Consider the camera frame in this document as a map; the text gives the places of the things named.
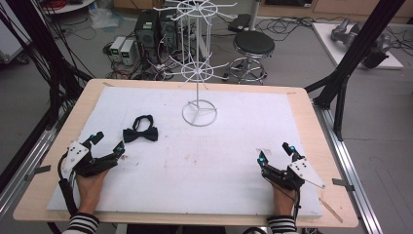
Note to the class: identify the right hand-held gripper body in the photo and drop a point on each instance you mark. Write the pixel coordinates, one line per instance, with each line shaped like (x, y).
(285, 178)

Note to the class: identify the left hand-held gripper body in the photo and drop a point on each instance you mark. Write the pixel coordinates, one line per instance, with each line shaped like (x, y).
(97, 162)

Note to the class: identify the black bow tie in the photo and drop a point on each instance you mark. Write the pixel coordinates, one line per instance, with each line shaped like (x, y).
(141, 134)

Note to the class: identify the person's right hand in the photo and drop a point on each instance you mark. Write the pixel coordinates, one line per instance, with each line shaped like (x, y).
(284, 201)

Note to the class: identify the person's left hand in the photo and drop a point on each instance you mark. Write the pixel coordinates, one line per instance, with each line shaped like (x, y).
(89, 191)

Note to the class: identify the wooden table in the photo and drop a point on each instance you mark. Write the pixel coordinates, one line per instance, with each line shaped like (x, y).
(311, 130)

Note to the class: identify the white foam mat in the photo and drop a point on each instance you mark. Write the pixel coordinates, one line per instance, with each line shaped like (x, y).
(211, 169)

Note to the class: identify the thin wooden stick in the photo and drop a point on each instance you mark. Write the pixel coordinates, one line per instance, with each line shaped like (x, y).
(331, 210)

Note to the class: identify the grey bench power supply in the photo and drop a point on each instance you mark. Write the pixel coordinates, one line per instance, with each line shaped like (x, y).
(117, 47)
(127, 52)

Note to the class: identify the black round stool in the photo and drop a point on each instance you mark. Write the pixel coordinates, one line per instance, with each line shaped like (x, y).
(254, 44)

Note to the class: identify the white floor board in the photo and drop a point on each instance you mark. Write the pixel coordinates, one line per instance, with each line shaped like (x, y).
(328, 42)

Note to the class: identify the black computer tower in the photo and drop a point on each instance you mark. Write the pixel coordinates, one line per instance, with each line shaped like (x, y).
(168, 32)
(146, 32)

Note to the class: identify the clear plastic bag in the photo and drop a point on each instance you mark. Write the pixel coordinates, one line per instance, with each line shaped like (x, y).
(104, 18)

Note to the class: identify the round white table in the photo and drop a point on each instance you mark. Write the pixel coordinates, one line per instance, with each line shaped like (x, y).
(69, 6)

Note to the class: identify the flat black box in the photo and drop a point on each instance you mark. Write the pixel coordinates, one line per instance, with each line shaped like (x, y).
(239, 22)

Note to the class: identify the white pole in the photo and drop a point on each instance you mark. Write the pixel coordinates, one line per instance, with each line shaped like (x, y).
(255, 14)

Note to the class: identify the grey metal bracket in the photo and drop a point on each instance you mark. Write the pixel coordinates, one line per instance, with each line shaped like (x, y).
(37, 172)
(342, 184)

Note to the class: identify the aluminium rail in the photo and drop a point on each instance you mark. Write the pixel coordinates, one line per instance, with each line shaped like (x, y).
(350, 169)
(19, 182)

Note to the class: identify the black metal frame post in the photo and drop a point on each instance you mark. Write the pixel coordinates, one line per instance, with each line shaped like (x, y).
(357, 52)

